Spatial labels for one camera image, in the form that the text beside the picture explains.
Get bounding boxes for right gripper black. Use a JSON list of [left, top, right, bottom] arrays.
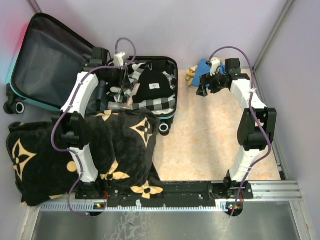
[[195, 69, 227, 97]]

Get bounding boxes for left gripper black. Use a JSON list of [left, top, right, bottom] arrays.
[[102, 66, 134, 92]]

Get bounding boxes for clear toiletry bag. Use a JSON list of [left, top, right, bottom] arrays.
[[106, 83, 141, 110]]

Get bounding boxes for black beanie white label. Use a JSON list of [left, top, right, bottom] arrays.
[[132, 69, 175, 104]]

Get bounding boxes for black white checkered shirt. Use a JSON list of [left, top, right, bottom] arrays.
[[106, 60, 177, 115]]

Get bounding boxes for teal hard-shell suitcase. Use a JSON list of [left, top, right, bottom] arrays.
[[3, 13, 178, 136]]

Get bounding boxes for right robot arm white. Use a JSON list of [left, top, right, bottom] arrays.
[[196, 57, 277, 198]]

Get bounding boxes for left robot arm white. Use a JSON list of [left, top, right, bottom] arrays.
[[50, 48, 129, 199]]

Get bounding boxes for blue folded cloth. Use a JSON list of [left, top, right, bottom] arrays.
[[190, 59, 211, 87]]

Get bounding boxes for yellow white patterned cloth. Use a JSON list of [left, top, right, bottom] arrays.
[[184, 56, 223, 86]]

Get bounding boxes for black blanket yellow flowers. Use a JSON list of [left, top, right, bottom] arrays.
[[6, 110, 160, 206]]

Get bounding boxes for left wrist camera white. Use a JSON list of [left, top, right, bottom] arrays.
[[113, 52, 128, 68]]

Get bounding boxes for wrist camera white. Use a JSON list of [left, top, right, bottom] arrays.
[[209, 57, 221, 76], [113, 52, 128, 68]]

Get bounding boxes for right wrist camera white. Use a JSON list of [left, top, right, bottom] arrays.
[[209, 57, 221, 76]]

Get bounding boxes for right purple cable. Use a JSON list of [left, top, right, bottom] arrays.
[[206, 46, 273, 217]]

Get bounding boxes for purple cable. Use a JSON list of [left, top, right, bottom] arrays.
[[206, 46, 273, 217], [50, 37, 137, 217]]

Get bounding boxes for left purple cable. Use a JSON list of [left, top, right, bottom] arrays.
[[50, 37, 137, 217]]

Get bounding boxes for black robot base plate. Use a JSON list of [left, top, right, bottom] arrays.
[[75, 177, 254, 209]]

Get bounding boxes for aluminium rail frame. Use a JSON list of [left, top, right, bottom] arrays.
[[39, 180, 302, 214]]

